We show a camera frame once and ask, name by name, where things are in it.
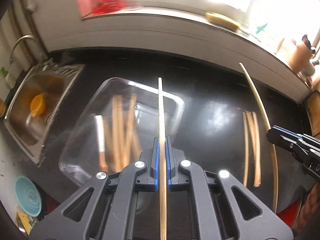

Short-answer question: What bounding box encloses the orange bowl in sink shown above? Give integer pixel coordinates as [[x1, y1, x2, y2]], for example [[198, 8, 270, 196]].
[[30, 94, 46, 117]]

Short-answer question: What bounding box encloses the chrome faucet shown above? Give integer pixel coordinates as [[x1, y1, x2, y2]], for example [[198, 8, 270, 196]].
[[9, 35, 36, 65]]

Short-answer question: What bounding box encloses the wooden cutting board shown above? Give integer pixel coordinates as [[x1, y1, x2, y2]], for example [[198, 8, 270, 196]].
[[304, 90, 320, 139]]

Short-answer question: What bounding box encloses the wooden chopstick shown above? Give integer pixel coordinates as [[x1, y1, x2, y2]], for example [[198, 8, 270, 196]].
[[103, 116, 118, 172], [112, 96, 122, 172], [252, 112, 261, 187], [245, 111, 255, 174], [242, 112, 249, 187], [123, 94, 137, 167]]

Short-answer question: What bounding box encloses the teal round lid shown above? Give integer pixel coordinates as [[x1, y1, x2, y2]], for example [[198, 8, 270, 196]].
[[14, 176, 42, 217]]

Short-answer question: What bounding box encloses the clear plastic tray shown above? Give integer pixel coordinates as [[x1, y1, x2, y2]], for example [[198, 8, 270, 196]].
[[58, 76, 186, 188]]

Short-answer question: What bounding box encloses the stainless steel sink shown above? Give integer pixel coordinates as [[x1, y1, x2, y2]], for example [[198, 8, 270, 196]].
[[4, 64, 84, 165]]

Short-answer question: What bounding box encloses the long pale chopstick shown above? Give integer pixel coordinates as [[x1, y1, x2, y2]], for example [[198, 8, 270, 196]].
[[239, 62, 279, 213]]

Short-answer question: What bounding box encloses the brown jar on sill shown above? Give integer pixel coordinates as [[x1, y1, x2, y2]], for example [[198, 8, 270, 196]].
[[287, 34, 315, 74]]

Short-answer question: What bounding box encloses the yellow sponge on sill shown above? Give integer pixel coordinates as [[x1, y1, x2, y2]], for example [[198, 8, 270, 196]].
[[205, 11, 240, 31]]

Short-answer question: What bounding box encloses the person's right hand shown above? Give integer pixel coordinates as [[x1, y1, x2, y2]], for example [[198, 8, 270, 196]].
[[293, 182, 319, 233]]

